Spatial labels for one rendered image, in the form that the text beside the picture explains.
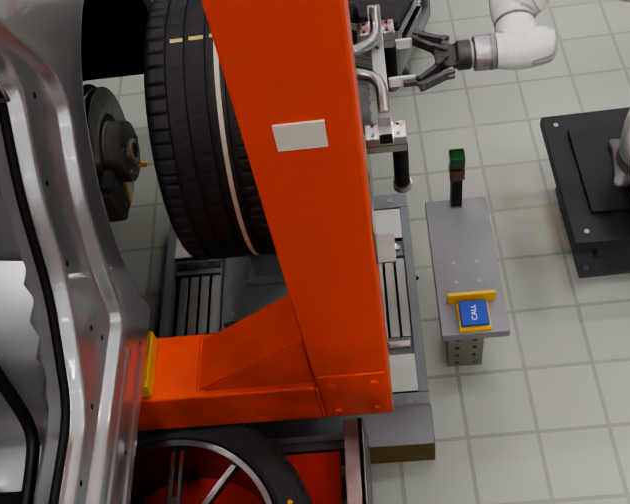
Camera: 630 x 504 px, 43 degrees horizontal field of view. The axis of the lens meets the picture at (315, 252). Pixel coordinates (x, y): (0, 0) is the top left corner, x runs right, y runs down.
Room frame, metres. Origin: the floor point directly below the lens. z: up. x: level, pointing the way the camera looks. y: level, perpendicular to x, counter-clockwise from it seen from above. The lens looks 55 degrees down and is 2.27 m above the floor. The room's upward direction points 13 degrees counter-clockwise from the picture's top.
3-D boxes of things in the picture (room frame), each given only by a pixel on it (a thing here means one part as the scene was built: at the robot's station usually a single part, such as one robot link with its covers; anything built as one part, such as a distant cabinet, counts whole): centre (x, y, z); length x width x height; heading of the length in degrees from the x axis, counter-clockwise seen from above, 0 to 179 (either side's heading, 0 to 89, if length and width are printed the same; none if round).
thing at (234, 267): (1.44, 0.13, 0.32); 0.40 x 0.30 x 0.28; 171
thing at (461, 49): (1.51, -0.45, 0.83); 0.09 x 0.08 x 0.07; 81
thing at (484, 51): (1.50, -0.52, 0.83); 0.09 x 0.06 x 0.09; 171
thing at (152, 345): (0.92, 0.47, 0.71); 0.14 x 0.14 x 0.05; 81
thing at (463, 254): (1.14, -0.38, 0.44); 0.43 x 0.17 x 0.03; 171
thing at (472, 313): (0.98, -0.35, 0.47); 0.07 x 0.07 x 0.02; 81
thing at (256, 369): (0.89, 0.31, 0.69); 0.52 x 0.17 x 0.35; 81
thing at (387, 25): (1.55, -0.26, 0.93); 0.09 x 0.05 x 0.05; 81
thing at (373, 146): (1.21, -0.21, 0.93); 0.09 x 0.05 x 0.05; 81
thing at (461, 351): (1.11, -0.38, 0.21); 0.10 x 0.10 x 0.42; 81
